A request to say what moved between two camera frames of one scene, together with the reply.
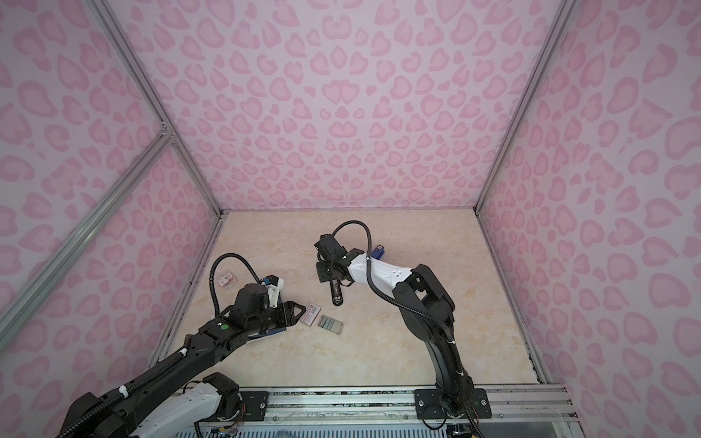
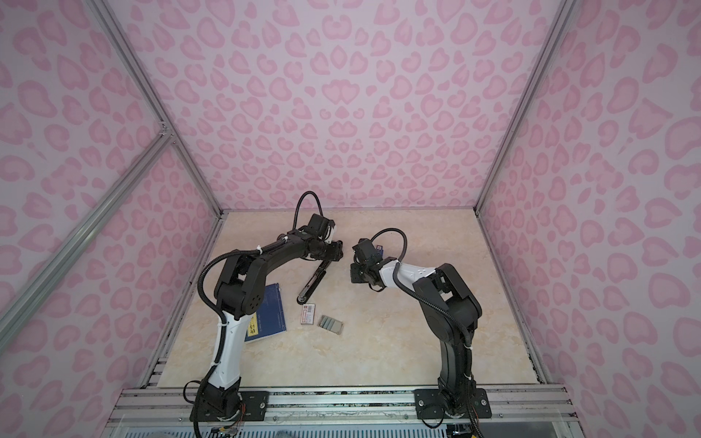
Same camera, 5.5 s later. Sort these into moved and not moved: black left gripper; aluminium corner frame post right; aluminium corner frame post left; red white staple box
Moved: black left gripper
Not moved: aluminium corner frame post right; aluminium corner frame post left; red white staple box
